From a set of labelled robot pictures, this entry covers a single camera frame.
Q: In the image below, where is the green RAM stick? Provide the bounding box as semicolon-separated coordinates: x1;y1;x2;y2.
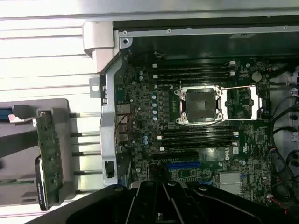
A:
0;179;35;186

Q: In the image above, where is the green motherboard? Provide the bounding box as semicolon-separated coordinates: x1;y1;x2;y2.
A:
114;53;273;206

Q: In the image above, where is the black expansion slot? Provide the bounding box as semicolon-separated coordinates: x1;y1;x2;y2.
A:
153;151;199;161

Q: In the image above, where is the black wire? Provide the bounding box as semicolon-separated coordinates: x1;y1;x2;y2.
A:
270;94;299;151

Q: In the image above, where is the silver chipset heatsink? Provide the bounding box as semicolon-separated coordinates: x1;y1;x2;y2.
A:
218;172;243;195

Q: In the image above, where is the blue expansion slot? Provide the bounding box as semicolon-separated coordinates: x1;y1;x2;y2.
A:
166;161;202;170

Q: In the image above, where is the grey parts rack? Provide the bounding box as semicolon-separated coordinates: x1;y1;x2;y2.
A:
0;98;79;206

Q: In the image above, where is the black RAM slot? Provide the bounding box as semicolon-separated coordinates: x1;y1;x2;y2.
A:
156;71;236;77
153;77;232;83
162;139;238;144
162;129;239;134
157;134;235;140
153;66;232;71
158;144;235;150
156;60;235;66

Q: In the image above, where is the CPU socket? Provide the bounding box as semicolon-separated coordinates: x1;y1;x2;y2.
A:
174;85;225;124

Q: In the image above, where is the black open PC case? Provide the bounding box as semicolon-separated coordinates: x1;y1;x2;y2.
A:
83;16;299;224

